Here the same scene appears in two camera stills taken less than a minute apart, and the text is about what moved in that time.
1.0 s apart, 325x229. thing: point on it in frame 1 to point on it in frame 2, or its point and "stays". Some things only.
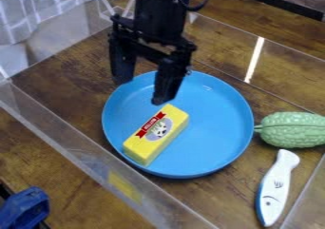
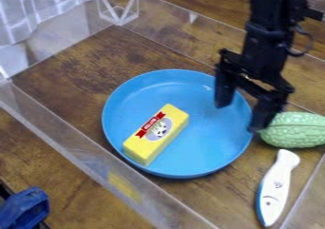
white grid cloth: x=26 y=5 stays
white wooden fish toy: x=273 y=187 stays
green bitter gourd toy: x=292 y=129 stays
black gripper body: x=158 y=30 to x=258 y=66
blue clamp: x=24 y=209 stays
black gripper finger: x=122 y=60 to x=225 y=88
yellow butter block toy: x=150 y=138 stays
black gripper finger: x=170 y=73 to x=271 y=100
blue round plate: x=212 y=141 stays
